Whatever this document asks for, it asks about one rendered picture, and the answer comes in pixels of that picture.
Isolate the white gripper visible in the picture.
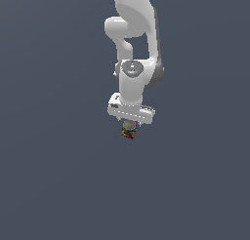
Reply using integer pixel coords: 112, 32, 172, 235
106, 92, 156, 127

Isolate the small multicoloured can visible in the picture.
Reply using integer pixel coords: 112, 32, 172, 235
121, 120, 138, 140

